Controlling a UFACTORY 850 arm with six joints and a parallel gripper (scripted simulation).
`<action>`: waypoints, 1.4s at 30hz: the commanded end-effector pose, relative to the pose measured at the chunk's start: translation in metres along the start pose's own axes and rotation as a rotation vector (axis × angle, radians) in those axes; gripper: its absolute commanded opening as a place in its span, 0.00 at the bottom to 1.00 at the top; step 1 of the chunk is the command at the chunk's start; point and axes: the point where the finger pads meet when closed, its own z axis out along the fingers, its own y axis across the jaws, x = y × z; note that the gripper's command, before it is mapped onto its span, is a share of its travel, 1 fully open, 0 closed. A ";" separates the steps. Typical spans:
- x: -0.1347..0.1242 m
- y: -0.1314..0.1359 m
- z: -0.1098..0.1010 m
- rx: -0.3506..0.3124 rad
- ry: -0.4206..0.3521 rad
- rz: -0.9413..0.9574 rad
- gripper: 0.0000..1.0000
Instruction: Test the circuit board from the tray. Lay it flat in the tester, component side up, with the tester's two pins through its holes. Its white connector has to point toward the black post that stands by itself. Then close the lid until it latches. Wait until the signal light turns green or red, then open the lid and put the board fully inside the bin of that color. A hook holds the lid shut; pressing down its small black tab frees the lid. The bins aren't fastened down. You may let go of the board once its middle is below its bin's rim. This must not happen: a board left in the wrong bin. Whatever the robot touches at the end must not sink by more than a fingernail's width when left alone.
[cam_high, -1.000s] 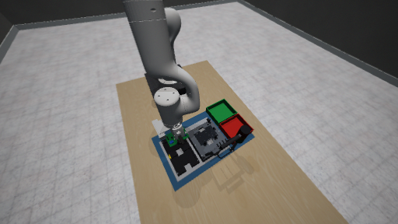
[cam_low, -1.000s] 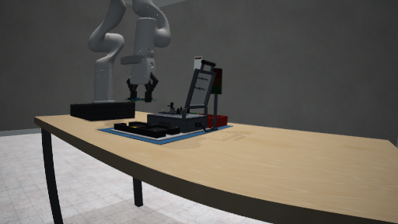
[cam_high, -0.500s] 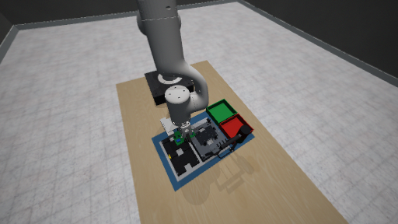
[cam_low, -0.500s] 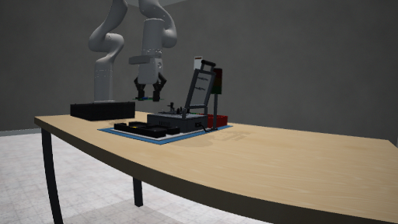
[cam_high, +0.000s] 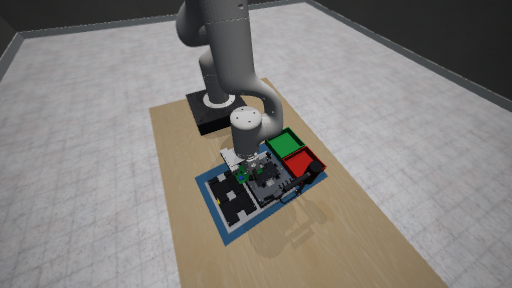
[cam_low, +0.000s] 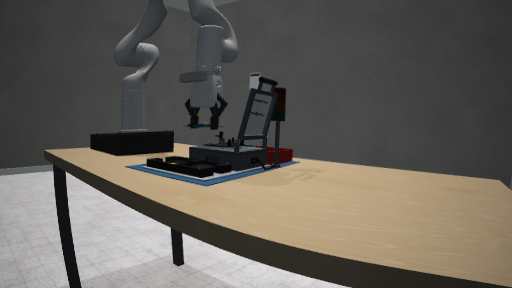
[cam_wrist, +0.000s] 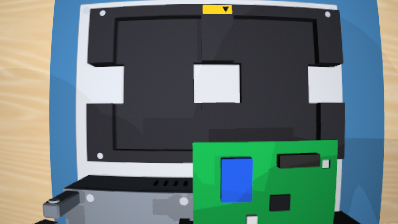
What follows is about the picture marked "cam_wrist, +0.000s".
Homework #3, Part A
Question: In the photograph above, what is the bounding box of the green circuit board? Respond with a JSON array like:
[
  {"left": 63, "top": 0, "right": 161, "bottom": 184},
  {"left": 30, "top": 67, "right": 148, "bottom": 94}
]
[{"left": 193, "top": 140, "right": 338, "bottom": 224}]

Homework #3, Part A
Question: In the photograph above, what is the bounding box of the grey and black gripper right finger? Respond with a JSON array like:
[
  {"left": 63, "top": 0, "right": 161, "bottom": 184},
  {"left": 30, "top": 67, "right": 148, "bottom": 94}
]
[{"left": 333, "top": 211, "right": 360, "bottom": 224}]

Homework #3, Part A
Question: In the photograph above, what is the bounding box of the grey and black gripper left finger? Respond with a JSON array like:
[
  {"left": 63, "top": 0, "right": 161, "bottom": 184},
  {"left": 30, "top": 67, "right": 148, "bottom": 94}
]
[{"left": 179, "top": 218, "right": 193, "bottom": 224}]

